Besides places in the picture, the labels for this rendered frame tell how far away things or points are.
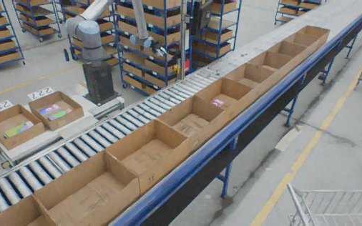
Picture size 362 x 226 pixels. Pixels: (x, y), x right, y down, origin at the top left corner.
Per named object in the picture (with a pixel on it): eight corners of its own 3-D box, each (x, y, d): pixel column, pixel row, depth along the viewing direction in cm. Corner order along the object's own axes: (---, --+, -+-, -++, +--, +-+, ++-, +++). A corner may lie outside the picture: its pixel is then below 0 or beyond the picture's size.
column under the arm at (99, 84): (82, 96, 241) (74, 64, 221) (105, 86, 257) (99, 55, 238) (99, 106, 227) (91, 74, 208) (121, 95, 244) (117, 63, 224)
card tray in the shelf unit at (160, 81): (144, 79, 354) (144, 72, 348) (160, 71, 373) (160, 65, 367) (166, 89, 333) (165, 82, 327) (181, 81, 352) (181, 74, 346)
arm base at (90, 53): (79, 53, 219) (76, 43, 213) (99, 48, 229) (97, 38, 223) (87, 62, 208) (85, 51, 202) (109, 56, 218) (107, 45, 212)
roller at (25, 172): (26, 168, 175) (24, 163, 172) (65, 214, 148) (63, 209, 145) (19, 172, 172) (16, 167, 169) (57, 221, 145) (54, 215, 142)
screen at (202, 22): (202, 46, 289) (209, -9, 253) (217, 49, 284) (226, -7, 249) (187, 63, 252) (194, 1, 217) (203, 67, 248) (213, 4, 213)
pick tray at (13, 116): (23, 113, 219) (18, 103, 213) (46, 131, 199) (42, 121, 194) (-14, 129, 200) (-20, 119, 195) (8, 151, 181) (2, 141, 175)
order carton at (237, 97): (220, 93, 225) (222, 76, 215) (250, 106, 209) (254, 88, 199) (192, 112, 201) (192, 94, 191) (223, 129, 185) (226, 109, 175)
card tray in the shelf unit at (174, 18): (141, 20, 308) (140, 11, 302) (159, 15, 326) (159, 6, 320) (165, 27, 286) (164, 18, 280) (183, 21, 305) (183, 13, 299)
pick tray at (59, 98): (61, 99, 237) (59, 89, 231) (85, 116, 217) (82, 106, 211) (31, 112, 219) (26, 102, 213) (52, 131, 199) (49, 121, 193)
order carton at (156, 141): (156, 136, 177) (154, 117, 167) (188, 158, 161) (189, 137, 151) (108, 169, 153) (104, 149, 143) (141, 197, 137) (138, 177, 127)
